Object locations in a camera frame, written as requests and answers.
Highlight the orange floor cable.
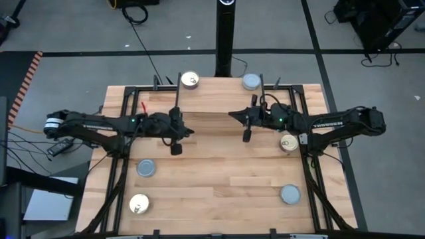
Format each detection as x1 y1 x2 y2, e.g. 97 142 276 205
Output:
9 124 46 134

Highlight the green white tuna can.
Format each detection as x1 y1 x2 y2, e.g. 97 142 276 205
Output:
279 184 301 206
241 72 262 92
136 158 157 178

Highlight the black computer cart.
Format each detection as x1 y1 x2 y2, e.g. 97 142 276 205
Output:
333 0 425 54

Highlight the white panel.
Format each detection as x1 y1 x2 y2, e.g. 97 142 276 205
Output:
22 177 80 222

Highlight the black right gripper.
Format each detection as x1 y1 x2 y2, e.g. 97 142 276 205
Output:
228 94 292 143

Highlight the black tower fan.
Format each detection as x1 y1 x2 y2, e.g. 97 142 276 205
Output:
214 0 237 78

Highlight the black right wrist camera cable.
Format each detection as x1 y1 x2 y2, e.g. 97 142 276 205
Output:
260 93 284 111

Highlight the black aluminium table frame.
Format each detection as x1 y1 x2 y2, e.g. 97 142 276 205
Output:
75 84 365 239

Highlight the wooden shelf black frame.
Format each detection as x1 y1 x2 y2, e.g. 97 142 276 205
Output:
173 72 266 114

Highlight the black equipment box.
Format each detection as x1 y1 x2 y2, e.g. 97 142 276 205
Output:
116 0 161 7

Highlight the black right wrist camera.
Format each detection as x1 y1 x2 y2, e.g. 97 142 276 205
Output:
262 103 282 121

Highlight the black floor mat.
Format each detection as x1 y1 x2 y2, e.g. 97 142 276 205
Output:
0 51 37 100

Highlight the black power adapter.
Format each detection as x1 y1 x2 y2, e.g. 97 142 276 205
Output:
46 137 74 157

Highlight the black desk leg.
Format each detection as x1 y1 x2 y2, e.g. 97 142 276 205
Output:
6 165 84 197

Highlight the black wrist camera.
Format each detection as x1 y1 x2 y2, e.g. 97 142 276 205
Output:
153 112 172 129
262 103 282 121

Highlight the blue red salmon can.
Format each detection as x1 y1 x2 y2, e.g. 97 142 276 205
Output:
128 193 150 215
279 133 299 154
181 70 201 90

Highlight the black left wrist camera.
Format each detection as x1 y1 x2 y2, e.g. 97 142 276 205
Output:
153 112 172 129

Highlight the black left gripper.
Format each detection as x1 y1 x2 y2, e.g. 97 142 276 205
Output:
149 106 195 156

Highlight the black floor cable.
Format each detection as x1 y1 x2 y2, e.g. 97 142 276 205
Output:
121 3 164 86
360 41 403 68

